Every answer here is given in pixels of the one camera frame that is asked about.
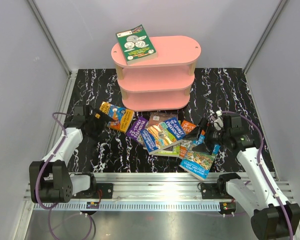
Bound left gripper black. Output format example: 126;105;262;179
85;107;115;142

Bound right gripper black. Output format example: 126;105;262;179
182;117;230;156

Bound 130-storey treehouse orange book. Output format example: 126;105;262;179
99;101;135;133

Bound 91-storey treehouse blue book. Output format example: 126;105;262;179
140;117;186;155

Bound dark brown paperback book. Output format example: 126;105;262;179
148;112;178;127

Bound green paperback book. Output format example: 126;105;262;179
115;24;158;66

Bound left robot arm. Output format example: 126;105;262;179
29;105;114;210

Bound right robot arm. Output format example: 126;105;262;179
183;111;300;240

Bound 78-storey treehouse orange book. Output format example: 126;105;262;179
179;120;205;160

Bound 26-storey treehouse blue book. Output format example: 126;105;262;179
179;131;220;181

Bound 65-storey treehouse green book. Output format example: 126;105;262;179
155;146;180;158

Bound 52-storey treehouse purple book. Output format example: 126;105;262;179
126;116;149;147

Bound pink three-tier shelf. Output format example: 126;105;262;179
111;35;201;112

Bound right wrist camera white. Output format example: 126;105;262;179
210;110;224;131

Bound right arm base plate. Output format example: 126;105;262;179
197;182;234;200

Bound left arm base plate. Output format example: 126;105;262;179
72;182;114;200

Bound aluminium mounting rail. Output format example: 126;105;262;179
23;172;295;211

